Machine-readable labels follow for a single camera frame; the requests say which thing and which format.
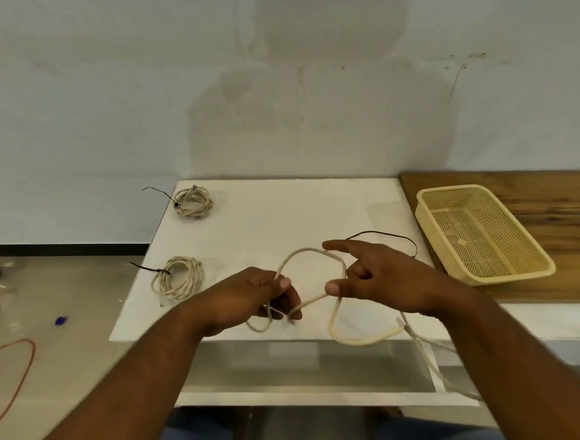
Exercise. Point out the small blue object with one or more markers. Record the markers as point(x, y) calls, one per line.
point(61, 320)

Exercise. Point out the person's right middle finger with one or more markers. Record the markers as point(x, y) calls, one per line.
point(358, 268)

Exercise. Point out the cream plastic mesh basket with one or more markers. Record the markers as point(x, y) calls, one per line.
point(480, 235)

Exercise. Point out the person's left hand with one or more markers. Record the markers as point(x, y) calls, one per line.
point(240, 297)

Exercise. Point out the person's left thumb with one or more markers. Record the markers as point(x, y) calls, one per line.
point(276, 282)

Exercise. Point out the person's right thumb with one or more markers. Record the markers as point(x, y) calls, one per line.
point(342, 288)

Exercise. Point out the person's left forearm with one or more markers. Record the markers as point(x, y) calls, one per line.
point(136, 380)

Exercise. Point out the person's right hand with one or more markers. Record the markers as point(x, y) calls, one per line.
point(394, 281)

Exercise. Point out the person's right forearm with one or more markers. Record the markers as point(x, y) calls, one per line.
point(516, 362)

